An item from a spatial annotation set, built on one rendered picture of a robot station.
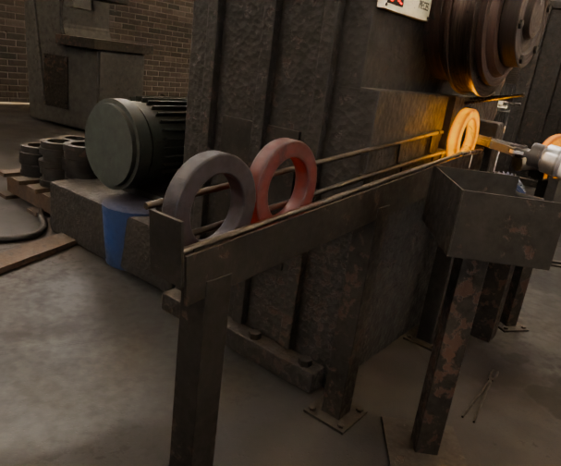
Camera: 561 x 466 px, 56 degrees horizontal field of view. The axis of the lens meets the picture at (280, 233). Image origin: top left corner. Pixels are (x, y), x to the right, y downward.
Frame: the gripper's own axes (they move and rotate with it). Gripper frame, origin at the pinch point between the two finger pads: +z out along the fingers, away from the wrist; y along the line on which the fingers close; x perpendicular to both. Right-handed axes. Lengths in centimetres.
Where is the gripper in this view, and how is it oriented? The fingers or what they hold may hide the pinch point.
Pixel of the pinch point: (480, 140)
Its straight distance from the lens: 187.8
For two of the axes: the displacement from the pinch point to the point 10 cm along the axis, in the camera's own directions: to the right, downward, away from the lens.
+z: -7.6, -3.7, 5.4
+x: 1.9, -9.1, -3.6
